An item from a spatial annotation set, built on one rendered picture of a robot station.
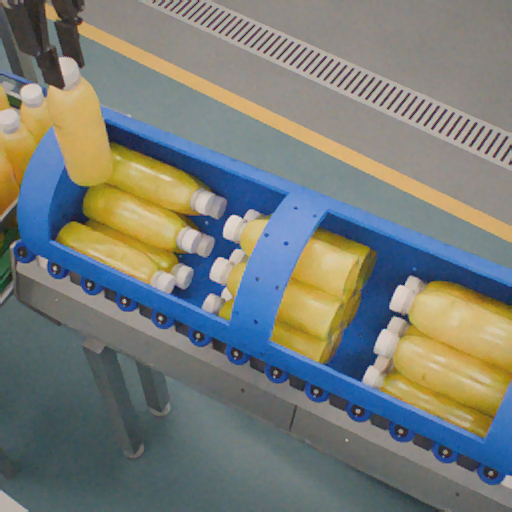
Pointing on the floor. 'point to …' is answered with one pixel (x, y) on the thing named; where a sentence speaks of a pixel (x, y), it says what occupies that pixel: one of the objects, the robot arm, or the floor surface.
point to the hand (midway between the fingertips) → (60, 55)
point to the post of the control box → (6, 466)
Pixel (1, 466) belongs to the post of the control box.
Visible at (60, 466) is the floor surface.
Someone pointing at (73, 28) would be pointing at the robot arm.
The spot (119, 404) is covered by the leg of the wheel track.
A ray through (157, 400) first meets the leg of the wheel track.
